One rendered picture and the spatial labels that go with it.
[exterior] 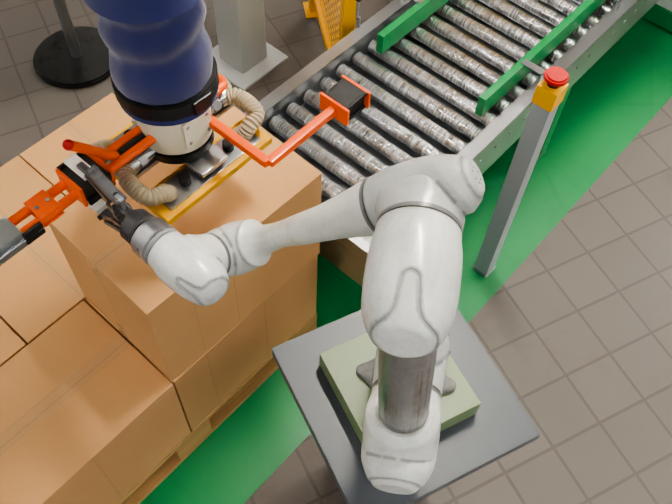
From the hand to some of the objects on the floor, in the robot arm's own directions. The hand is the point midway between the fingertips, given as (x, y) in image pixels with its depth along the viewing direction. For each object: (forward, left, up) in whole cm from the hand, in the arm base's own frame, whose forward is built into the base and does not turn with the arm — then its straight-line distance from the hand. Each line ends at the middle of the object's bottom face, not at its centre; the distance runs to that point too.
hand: (81, 180), depth 162 cm
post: (-17, -128, -124) cm, 180 cm away
